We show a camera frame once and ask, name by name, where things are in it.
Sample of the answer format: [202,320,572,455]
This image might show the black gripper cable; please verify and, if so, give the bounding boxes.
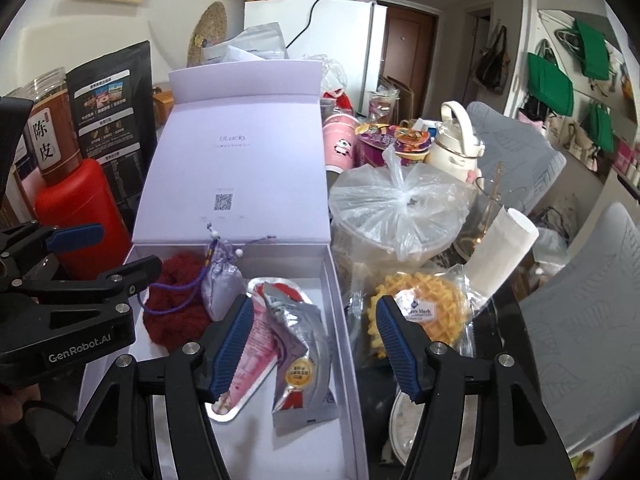
[22,399,78,423]

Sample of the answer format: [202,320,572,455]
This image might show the purple snack bowl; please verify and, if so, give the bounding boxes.
[355,122,401,168]

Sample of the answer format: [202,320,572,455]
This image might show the metal bowl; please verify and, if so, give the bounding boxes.
[387,385,473,480]

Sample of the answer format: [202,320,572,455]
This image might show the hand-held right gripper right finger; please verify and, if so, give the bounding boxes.
[375,295,576,480]

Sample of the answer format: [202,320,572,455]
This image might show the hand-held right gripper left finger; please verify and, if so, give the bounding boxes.
[52,294,256,480]

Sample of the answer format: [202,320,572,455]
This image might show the black kettle cable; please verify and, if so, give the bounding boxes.
[286,0,326,53]

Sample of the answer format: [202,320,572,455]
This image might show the pink panda cup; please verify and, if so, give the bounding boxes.
[322,112,361,171]

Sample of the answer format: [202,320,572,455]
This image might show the group of clear plastic jars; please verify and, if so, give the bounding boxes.
[0,67,83,221]

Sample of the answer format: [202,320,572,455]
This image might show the white water bottle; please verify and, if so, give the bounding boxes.
[427,101,487,181]

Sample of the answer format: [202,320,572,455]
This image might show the straw fan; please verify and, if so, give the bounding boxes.
[186,2,228,68]

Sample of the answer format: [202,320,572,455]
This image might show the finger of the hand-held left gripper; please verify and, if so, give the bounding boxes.
[10,255,163,311]
[0,224,106,281]

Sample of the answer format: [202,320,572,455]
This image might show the purple drawstring sachet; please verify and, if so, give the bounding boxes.
[145,227,278,322]

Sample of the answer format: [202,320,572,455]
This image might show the lavender gift box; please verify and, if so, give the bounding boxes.
[77,60,371,480]

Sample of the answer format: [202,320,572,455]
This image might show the silver foil packet red label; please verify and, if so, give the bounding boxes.
[260,282,338,436]

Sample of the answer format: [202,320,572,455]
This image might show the red canister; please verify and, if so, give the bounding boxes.
[34,158,133,281]

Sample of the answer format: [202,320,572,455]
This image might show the white fridge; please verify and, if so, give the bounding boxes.
[244,0,388,111]

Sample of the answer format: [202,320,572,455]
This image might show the white paper roll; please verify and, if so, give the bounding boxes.
[470,207,540,298]

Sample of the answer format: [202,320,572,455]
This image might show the orange lid cup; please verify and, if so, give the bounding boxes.
[395,127,433,161]

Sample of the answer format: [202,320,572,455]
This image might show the brown door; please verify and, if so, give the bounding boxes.
[385,2,435,116]

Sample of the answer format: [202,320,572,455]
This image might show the green tote bag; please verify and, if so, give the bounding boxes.
[527,52,575,116]
[572,19,612,81]
[587,102,616,153]

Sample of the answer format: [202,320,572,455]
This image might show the black stand-up pouch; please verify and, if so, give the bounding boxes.
[66,40,156,211]

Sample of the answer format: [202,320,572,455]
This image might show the pink foil pouch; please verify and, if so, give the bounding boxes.
[207,282,301,423]

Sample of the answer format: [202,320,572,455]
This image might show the clear plastic bag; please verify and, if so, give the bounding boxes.
[329,147,473,281]

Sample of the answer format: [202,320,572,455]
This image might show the grey covered chair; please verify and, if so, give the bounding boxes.
[465,101,568,216]
[517,203,640,448]

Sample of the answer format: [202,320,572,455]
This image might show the black handbag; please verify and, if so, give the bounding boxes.
[475,25,511,95]

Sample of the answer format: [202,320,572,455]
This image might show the red knitted scrunchie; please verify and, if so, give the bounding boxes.
[142,254,216,353]

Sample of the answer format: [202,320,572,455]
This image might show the silver foil bags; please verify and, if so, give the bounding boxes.
[202,22,288,66]

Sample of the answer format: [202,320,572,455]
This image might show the waffle packet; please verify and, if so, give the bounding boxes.
[348,262,483,366]

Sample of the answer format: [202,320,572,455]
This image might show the glass jar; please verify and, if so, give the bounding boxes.
[452,180,511,261]

